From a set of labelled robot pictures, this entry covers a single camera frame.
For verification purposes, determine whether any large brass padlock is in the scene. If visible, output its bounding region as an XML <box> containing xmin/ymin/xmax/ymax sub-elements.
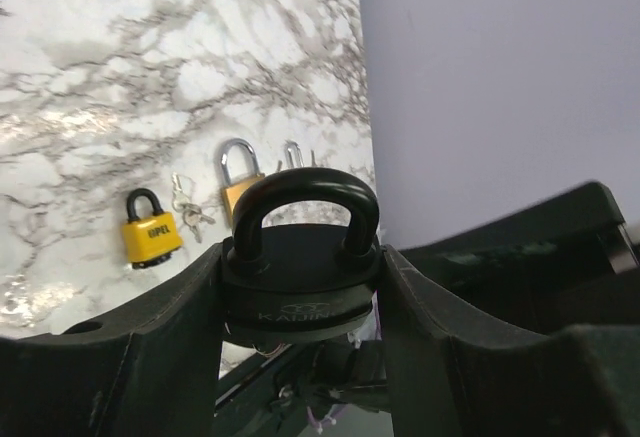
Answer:
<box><xmin>219</xmin><ymin>138</ymin><xmax>265</xmax><ymax>226</ymax></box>

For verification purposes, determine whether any black padlock with keys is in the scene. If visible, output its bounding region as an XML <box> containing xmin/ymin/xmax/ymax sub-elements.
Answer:
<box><xmin>220</xmin><ymin>167</ymin><xmax>382</xmax><ymax>347</ymax></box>

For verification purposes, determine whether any small yellow padlock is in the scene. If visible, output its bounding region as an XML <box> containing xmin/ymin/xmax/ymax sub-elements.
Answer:
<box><xmin>121</xmin><ymin>188</ymin><xmax>183</xmax><ymax>269</ymax></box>

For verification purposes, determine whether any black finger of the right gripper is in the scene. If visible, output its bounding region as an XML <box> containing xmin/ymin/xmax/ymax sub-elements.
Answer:
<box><xmin>402</xmin><ymin>181</ymin><xmax>639</xmax><ymax>317</ymax></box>

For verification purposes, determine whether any silver key bunch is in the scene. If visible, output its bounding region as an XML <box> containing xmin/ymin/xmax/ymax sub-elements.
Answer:
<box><xmin>171</xmin><ymin>173</ymin><xmax>216</xmax><ymax>243</ymax></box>

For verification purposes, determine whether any small brass padlock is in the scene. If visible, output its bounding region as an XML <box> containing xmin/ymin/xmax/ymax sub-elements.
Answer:
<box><xmin>284</xmin><ymin>140</ymin><xmax>304</xmax><ymax>169</ymax></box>

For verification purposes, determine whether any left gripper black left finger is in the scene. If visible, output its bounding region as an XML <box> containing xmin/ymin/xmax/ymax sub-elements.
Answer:
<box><xmin>1</xmin><ymin>245</ymin><xmax>223</xmax><ymax>436</ymax></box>

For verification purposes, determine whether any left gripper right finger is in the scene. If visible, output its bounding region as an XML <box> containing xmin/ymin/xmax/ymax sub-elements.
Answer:
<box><xmin>379</xmin><ymin>249</ymin><xmax>639</xmax><ymax>436</ymax></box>

